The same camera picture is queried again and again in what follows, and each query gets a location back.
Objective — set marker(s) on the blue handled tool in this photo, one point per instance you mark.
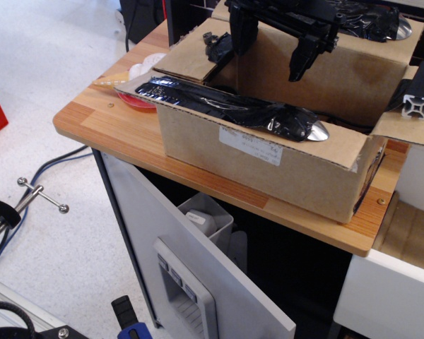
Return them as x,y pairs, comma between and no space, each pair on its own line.
130,326

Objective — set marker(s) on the spoon taped back flap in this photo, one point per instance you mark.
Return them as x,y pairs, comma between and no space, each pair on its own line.
372,22

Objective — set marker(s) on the metal clamp with black jaw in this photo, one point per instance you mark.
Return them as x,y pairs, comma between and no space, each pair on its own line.
10,216

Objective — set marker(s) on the silver aluminium extrusion profile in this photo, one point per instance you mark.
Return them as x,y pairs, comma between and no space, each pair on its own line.
414,97

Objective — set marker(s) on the grey plastic bin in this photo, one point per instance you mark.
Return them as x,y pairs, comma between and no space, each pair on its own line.
210,218

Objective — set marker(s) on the brown cardboard box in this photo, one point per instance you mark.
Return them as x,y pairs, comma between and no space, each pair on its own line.
315,143

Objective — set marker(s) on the white cabinet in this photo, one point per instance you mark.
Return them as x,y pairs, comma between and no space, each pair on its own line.
383,293

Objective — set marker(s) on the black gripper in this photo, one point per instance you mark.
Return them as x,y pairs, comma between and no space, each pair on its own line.
314,23

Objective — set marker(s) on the black taped handle left flap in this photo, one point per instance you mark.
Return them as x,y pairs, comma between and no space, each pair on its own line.
219,51

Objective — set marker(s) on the grey cabinet door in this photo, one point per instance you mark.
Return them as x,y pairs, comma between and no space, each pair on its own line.
193,288

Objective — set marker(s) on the red plate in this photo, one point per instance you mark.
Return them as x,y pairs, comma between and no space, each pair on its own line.
136,103

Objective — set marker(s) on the spoon taped front flap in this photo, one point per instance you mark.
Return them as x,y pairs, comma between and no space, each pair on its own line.
287,121

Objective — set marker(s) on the spoon taped flap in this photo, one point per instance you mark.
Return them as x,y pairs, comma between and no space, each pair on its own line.
287,121
372,22

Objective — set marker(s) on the toy ice cream cone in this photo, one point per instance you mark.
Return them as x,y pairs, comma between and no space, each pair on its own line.
112,81

